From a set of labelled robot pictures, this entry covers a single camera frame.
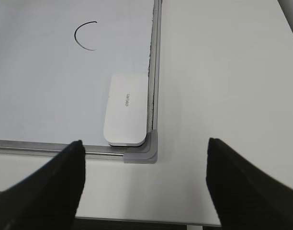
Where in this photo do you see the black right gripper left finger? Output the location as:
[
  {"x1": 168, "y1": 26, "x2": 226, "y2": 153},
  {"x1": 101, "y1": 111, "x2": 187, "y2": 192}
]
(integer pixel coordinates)
[{"x1": 0, "y1": 140, "x2": 86, "y2": 230}]

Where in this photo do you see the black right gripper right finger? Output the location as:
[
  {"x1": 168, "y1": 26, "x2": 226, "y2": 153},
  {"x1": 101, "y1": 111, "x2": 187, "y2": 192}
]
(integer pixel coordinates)
[{"x1": 206, "y1": 138, "x2": 293, "y2": 230}]

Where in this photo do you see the white whiteboard eraser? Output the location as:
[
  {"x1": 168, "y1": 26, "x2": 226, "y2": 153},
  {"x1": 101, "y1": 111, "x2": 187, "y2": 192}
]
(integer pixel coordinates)
[{"x1": 103, "y1": 72, "x2": 148, "y2": 147}]

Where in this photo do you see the aluminium framed whiteboard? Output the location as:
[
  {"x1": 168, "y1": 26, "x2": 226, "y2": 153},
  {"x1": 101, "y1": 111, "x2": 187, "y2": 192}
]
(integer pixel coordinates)
[{"x1": 0, "y1": 0, "x2": 162, "y2": 163}]

